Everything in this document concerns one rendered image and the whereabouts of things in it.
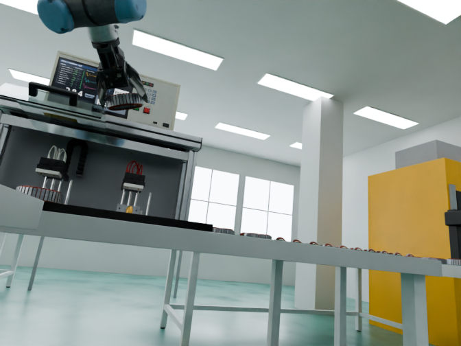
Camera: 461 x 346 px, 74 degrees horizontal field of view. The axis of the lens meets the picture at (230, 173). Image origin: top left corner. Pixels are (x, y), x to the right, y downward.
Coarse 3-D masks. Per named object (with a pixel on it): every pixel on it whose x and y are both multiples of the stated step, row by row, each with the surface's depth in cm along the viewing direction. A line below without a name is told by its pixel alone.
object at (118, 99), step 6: (108, 96) 91; (114, 96) 90; (120, 96) 90; (126, 96) 90; (132, 96) 91; (138, 96) 93; (108, 102) 91; (114, 102) 90; (120, 102) 90; (126, 102) 91; (132, 102) 91; (138, 102) 92; (108, 108) 93; (114, 108) 96; (120, 108) 98; (126, 108) 99; (132, 108) 99
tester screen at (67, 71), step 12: (60, 60) 106; (60, 72) 105; (72, 72) 106; (84, 72) 108; (96, 72) 109; (60, 84) 104; (72, 84) 106; (84, 84) 107; (96, 84) 109; (84, 96) 106
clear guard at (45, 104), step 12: (12, 84) 78; (12, 96) 73; (24, 96) 75; (36, 96) 77; (48, 96) 79; (60, 96) 82; (24, 108) 92; (36, 108) 92; (48, 108) 91; (60, 108) 76; (72, 108) 78; (84, 108) 80; (96, 108) 83; (36, 120) 101; (48, 120) 100; (60, 120) 99; (72, 120) 98; (84, 120) 97; (96, 120) 96; (96, 132) 107
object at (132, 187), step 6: (126, 174) 98; (132, 174) 99; (138, 174) 100; (126, 180) 98; (132, 180) 99; (138, 180) 99; (144, 180) 100; (126, 186) 96; (132, 186) 96; (138, 186) 97; (144, 186) 100; (138, 192) 108
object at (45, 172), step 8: (40, 160) 90; (48, 160) 91; (56, 160) 92; (40, 168) 90; (48, 168) 90; (56, 168) 91; (64, 168) 96; (48, 176) 99; (56, 176) 92; (64, 176) 97
